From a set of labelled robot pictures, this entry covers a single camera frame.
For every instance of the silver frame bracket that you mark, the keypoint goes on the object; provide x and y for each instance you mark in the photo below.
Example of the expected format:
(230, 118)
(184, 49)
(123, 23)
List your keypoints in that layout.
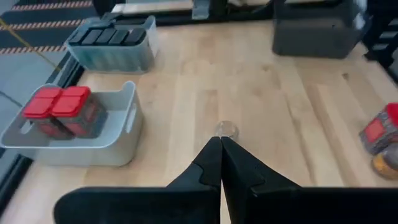
(200, 9)

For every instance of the black green spice tin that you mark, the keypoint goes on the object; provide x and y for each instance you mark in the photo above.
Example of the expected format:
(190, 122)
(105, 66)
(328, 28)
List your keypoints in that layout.
(120, 35)
(135, 35)
(92, 36)
(77, 37)
(106, 36)

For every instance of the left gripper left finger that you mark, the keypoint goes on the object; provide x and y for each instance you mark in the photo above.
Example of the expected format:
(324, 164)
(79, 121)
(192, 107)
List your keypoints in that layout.
(186, 199)

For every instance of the black mat orange striped edge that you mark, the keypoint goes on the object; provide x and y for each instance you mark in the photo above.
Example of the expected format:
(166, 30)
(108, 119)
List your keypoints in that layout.
(31, 15)

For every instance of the clear plastic bin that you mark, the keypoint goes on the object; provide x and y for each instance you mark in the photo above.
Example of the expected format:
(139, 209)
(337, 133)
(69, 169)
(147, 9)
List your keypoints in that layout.
(109, 59)

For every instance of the light grey plastic bin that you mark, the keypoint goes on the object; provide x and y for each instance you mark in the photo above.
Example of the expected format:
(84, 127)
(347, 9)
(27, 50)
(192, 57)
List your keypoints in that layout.
(118, 146)

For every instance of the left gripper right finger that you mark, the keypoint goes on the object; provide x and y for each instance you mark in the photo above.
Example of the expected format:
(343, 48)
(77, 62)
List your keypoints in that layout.
(264, 202)

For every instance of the red-lidded smoked paprika tin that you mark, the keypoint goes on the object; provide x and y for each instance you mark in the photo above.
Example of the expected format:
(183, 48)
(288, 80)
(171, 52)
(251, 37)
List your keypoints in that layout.
(377, 132)
(73, 101)
(40, 104)

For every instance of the dark grey plastic bin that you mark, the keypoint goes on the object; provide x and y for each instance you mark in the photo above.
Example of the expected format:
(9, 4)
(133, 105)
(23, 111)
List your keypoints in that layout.
(317, 34)

